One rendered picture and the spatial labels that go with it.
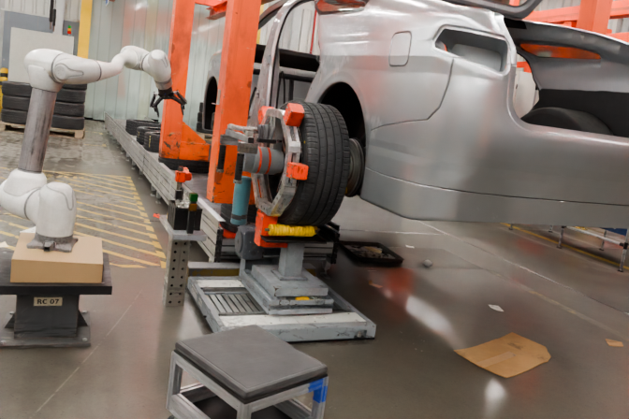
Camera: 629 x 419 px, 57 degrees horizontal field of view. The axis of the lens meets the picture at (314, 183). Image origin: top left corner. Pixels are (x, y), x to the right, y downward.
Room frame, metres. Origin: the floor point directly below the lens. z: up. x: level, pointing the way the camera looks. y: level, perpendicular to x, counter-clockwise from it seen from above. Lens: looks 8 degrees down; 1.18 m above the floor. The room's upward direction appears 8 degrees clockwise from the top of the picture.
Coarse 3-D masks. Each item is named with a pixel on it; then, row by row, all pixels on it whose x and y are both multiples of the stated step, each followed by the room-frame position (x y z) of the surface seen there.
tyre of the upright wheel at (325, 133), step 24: (312, 120) 2.85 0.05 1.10; (336, 120) 2.94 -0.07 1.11; (312, 144) 2.77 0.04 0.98; (336, 144) 2.83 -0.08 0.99; (312, 168) 2.75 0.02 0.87; (336, 168) 2.80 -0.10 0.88; (312, 192) 2.77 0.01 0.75; (336, 192) 2.83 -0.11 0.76; (288, 216) 2.88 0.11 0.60; (312, 216) 2.87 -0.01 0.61
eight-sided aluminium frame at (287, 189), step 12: (276, 108) 3.10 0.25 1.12; (264, 120) 3.14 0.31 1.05; (288, 132) 2.82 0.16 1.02; (264, 144) 3.23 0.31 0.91; (288, 144) 2.77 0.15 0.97; (288, 156) 2.76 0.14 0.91; (252, 180) 3.21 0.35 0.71; (264, 180) 3.21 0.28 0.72; (264, 192) 3.15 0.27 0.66; (288, 192) 2.77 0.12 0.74; (264, 204) 3.00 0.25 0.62; (276, 204) 2.83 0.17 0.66
